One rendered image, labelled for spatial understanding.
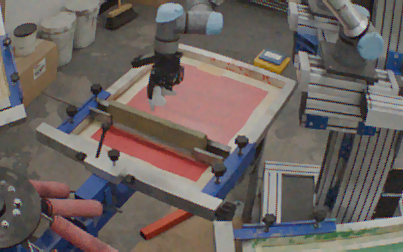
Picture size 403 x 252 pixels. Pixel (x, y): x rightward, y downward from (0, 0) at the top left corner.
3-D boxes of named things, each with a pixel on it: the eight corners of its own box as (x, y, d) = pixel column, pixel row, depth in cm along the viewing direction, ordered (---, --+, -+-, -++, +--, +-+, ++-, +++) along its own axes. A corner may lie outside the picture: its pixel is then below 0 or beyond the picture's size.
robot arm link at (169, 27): (186, 11, 168) (157, 11, 167) (183, 43, 175) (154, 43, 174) (185, 2, 175) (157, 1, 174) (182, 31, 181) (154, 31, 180)
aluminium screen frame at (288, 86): (167, 47, 257) (168, 40, 255) (296, 89, 238) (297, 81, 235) (58, 142, 198) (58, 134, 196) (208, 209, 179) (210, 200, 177)
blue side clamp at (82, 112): (101, 102, 222) (101, 87, 218) (111, 106, 220) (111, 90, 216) (57, 143, 200) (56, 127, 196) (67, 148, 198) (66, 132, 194)
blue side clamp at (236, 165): (239, 154, 204) (242, 137, 200) (253, 159, 202) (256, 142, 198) (197, 207, 181) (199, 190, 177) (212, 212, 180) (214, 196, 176)
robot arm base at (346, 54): (362, 53, 207) (365, 31, 202) (369, 72, 195) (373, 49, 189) (329, 45, 208) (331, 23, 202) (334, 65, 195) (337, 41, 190)
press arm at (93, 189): (103, 175, 181) (102, 163, 178) (119, 183, 179) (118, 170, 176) (75, 205, 168) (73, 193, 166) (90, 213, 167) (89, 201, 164)
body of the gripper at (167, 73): (171, 94, 182) (174, 59, 175) (146, 85, 185) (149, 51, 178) (183, 82, 188) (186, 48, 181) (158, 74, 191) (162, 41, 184)
